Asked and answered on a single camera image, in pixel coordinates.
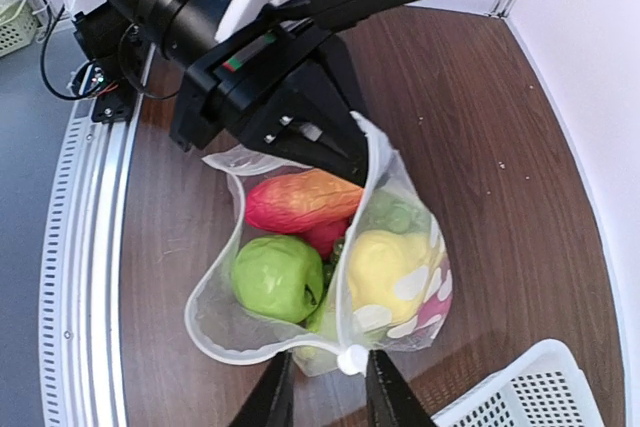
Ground white perforated plastic basket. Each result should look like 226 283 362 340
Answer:
432 339 603 426

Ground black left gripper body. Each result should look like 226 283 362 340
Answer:
107 0 336 149

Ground green storage basket background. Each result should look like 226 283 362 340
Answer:
0 0 39 57

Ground red orange fake mango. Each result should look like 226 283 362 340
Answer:
245 169 364 234

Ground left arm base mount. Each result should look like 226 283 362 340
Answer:
67 62 138 124

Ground front aluminium rail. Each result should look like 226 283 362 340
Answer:
37 96 146 427

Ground yellow fake lemon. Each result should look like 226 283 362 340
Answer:
347 230 446 332

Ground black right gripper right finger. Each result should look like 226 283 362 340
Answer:
365 350 436 427

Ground clear zip top bag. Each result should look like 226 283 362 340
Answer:
184 116 453 377

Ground green fake grapes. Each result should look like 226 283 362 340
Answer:
363 190 431 235

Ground red fake apple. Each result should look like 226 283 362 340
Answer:
299 218 349 259

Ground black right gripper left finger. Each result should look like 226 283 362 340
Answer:
230 351 294 427

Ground green fake apple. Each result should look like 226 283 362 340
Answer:
231 235 324 324

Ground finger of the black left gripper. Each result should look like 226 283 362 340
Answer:
301 36 368 162
249 113 369 185

